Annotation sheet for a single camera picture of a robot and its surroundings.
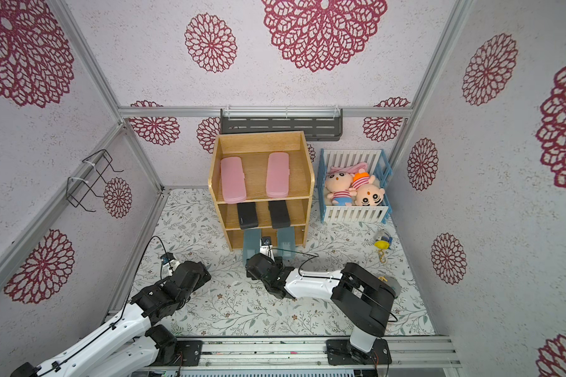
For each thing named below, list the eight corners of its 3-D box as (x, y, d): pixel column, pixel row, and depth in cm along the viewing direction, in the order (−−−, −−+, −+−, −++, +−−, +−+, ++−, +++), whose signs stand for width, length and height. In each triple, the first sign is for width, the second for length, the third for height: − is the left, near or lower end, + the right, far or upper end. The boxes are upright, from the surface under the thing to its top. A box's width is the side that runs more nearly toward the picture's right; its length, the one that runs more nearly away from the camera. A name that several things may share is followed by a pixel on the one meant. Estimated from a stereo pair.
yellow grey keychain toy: (369, 256, 98) (372, 251, 95) (376, 238, 104) (379, 232, 101) (383, 262, 96) (387, 257, 93) (389, 243, 102) (393, 238, 99)
